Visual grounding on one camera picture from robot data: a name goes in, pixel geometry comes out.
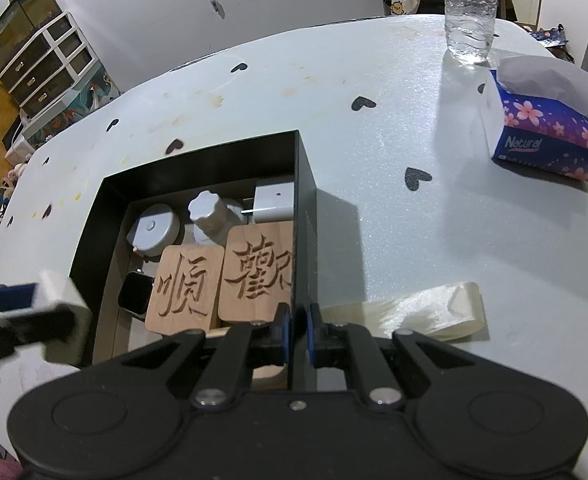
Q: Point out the black cardboard box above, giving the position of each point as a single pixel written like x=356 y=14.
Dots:
x=304 y=185

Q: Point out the small white box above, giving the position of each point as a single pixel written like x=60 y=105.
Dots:
x=61 y=290

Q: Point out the black smartwatch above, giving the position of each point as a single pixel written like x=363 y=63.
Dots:
x=134 y=292

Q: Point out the black and white drawer unit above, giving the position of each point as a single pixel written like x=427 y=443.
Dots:
x=49 y=65

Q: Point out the carved wooden block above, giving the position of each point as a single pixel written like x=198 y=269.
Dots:
x=184 y=290
x=254 y=270

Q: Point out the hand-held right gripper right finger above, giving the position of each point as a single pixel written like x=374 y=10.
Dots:
x=314 y=332

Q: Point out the purple floral tissue pack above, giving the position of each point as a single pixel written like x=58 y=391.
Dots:
x=544 y=135

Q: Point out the glass fish tank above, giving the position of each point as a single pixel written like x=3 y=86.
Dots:
x=24 y=25

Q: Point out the pile of toys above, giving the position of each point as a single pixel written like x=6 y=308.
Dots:
x=1 y=195

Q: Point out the round white tape measure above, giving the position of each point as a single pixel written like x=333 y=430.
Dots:
x=151 y=230

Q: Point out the blue printed packet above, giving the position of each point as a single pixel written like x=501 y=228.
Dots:
x=549 y=37

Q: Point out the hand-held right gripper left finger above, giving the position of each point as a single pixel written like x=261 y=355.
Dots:
x=286 y=332

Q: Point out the white charger plug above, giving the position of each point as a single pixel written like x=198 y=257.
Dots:
x=274 y=200

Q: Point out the clear plastic water bottle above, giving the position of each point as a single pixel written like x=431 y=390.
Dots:
x=469 y=30

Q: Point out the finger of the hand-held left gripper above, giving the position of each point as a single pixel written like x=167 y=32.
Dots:
x=9 y=296
x=34 y=327

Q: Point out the painted cabinet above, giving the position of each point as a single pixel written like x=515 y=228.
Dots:
x=74 y=115

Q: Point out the white jar with scalloped lid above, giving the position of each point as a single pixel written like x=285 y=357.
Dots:
x=206 y=210

